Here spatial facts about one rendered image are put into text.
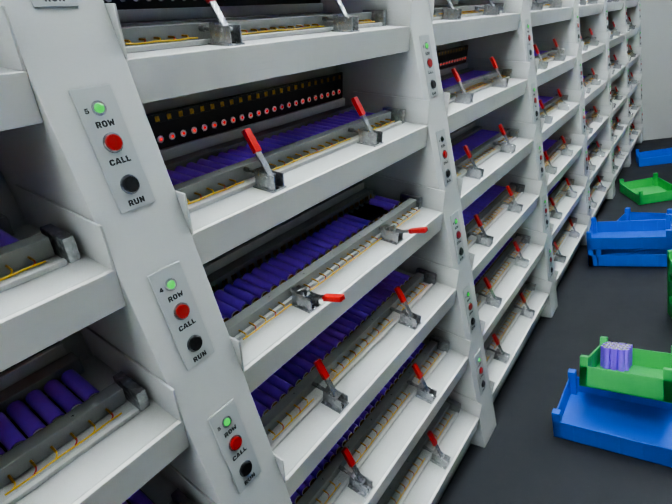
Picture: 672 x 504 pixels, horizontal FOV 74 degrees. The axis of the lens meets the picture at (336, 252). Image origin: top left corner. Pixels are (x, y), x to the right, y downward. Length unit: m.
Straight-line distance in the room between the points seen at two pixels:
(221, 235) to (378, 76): 0.59
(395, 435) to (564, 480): 0.48
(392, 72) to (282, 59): 0.38
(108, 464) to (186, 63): 0.44
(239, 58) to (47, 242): 0.31
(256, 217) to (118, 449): 0.31
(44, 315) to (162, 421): 0.19
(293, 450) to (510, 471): 0.72
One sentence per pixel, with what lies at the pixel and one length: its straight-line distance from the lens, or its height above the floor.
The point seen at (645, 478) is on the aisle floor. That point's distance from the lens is 1.36.
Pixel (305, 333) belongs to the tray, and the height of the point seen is 0.66.
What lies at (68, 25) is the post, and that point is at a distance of 0.53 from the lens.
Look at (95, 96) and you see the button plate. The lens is 0.52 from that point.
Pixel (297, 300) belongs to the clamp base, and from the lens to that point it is 0.71.
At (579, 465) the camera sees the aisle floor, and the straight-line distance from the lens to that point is 1.36.
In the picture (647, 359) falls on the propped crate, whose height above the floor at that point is 0.03.
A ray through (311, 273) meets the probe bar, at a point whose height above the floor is 0.72.
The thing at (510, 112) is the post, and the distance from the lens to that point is 1.67.
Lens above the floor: 0.99
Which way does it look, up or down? 19 degrees down
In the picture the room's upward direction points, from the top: 15 degrees counter-clockwise
